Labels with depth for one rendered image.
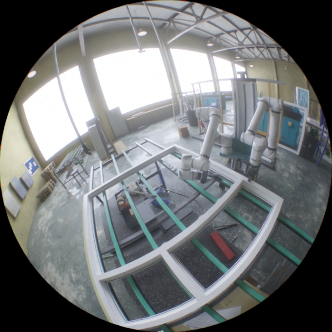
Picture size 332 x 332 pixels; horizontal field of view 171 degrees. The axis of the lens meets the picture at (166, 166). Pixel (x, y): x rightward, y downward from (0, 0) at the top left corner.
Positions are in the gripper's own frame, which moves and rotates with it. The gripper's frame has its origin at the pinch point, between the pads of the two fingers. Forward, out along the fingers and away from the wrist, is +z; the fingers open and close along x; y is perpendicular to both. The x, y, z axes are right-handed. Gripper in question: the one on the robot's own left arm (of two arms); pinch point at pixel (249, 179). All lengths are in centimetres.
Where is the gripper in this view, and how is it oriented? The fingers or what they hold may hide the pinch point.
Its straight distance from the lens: 102.5
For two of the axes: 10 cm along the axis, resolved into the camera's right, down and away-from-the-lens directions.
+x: 8.2, -4.8, 3.2
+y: 5.2, 3.9, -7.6
